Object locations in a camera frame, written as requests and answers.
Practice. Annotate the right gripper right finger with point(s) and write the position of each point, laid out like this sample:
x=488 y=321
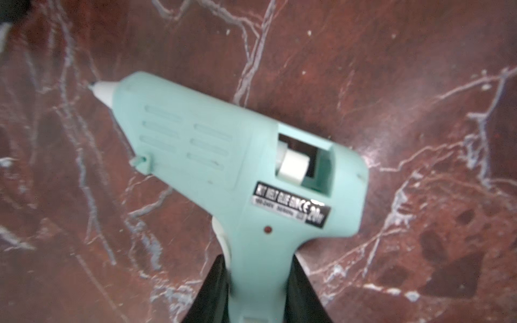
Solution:
x=302 y=303

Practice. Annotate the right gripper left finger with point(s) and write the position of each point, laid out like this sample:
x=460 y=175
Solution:
x=211 y=303

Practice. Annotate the small mint glue gun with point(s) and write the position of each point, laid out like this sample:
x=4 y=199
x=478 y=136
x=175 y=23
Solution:
x=268 y=187

